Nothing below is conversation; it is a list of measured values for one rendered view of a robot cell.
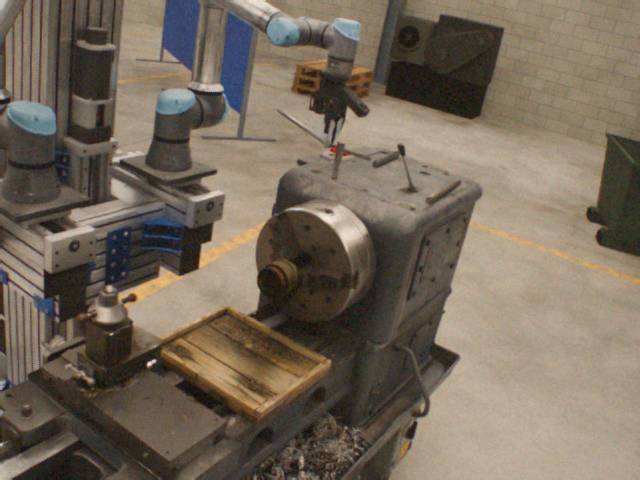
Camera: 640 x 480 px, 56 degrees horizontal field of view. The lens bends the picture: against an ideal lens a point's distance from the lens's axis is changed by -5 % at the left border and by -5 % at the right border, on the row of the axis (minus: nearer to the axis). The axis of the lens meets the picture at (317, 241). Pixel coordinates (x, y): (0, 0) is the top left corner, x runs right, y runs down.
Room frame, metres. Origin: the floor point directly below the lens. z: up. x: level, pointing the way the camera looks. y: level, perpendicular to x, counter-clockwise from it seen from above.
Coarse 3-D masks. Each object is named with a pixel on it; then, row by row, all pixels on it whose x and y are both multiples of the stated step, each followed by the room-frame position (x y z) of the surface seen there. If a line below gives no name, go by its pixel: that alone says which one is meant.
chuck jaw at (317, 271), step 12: (312, 264) 1.50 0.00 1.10; (300, 276) 1.43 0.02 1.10; (312, 276) 1.43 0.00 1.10; (324, 276) 1.44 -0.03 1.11; (336, 276) 1.43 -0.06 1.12; (348, 276) 1.45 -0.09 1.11; (300, 288) 1.42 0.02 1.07; (312, 288) 1.43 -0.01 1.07; (324, 288) 1.44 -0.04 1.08; (336, 288) 1.42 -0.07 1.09; (348, 288) 1.45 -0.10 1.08
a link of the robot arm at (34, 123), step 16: (0, 112) 1.44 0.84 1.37; (16, 112) 1.41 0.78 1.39; (32, 112) 1.44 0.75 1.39; (48, 112) 1.47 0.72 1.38; (0, 128) 1.42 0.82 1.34; (16, 128) 1.41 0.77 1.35; (32, 128) 1.41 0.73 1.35; (48, 128) 1.44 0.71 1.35; (0, 144) 1.42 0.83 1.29; (16, 144) 1.41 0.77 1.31; (32, 144) 1.41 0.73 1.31; (48, 144) 1.44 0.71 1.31; (16, 160) 1.41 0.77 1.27; (32, 160) 1.41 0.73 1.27; (48, 160) 1.45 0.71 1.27
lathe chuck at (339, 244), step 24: (288, 216) 1.55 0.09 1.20; (312, 216) 1.52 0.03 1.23; (336, 216) 1.54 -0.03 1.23; (264, 240) 1.58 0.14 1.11; (312, 240) 1.51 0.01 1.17; (336, 240) 1.48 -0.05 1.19; (360, 240) 1.52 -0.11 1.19; (264, 264) 1.58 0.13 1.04; (336, 264) 1.47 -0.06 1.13; (360, 264) 1.48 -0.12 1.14; (360, 288) 1.49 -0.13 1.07; (288, 312) 1.53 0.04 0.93; (312, 312) 1.49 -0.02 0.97; (336, 312) 1.46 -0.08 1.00
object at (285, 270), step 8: (272, 264) 1.43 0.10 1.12; (280, 264) 1.43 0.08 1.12; (288, 264) 1.44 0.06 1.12; (264, 272) 1.40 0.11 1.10; (272, 272) 1.39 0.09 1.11; (280, 272) 1.40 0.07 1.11; (288, 272) 1.41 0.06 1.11; (296, 272) 1.43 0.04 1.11; (264, 280) 1.42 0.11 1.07; (272, 280) 1.44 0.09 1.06; (280, 280) 1.38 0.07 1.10; (288, 280) 1.40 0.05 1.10; (296, 280) 1.42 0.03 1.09; (264, 288) 1.41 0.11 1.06; (272, 288) 1.42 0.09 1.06; (280, 288) 1.38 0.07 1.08; (288, 288) 1.40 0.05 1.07; (272, 296) 1.38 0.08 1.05
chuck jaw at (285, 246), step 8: (280, 216) 1.57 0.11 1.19; (272, 224) 1.53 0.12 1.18; (280, 224) 1.52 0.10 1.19; (288, 224) 1.54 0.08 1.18; (272, 232) 1.52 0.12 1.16; (280, 232) 1.51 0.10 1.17; (288, 232) 1.52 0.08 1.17; (280, 240) 1.49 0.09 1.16; (288, 240) 1.51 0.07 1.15; (296, 240) 1.53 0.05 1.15; (280, 248) 1.49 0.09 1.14; (288, 248) 1.49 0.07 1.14; (296, 248) 1.52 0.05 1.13; (272, 256) 1.47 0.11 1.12; (280, 256) 1.46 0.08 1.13; (288, 256) 1.48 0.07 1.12; (296, 256) 1.50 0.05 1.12
